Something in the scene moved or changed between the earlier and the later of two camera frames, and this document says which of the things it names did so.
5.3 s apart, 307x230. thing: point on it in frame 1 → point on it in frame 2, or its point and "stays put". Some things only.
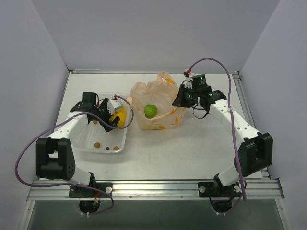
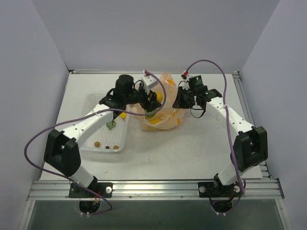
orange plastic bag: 160,93 stays put
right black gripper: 186,96 stays put
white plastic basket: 93,138 stays put
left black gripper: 108,119 → 148,103
